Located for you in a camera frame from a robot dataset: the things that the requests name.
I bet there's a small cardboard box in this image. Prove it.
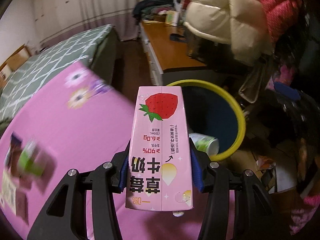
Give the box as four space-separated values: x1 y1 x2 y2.
2 171 17 215

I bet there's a wooden headboard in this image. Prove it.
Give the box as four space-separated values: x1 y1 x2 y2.
1 44 31 80

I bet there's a pink strawberry milk carton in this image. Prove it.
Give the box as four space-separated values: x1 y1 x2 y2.
125 86 193 212

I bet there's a pink floral bed sheet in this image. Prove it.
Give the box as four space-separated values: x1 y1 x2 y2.
1 63 207 239

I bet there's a yellow rim trash bin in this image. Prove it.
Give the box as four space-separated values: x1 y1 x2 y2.
169 79 246 161

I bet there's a green plaid bed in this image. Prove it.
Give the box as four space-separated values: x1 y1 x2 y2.
1 24 120 132

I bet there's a green label plastic bottle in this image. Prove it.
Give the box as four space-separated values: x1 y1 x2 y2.
17 140 50 177

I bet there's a wooden desk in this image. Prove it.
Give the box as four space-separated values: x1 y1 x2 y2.
139 22 208 86

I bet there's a red garment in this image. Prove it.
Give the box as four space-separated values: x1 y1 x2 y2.
260 0 303 43

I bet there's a white puffer jacket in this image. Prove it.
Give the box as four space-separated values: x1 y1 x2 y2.
184 0 273 66

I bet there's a striped pink curtain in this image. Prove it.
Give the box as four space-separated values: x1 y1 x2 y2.
33 0 143 47

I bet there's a clothes heap on desk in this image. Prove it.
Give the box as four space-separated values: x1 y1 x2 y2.
132 0 175 25

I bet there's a cream paper cup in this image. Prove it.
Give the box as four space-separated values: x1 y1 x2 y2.
189 133 220 156

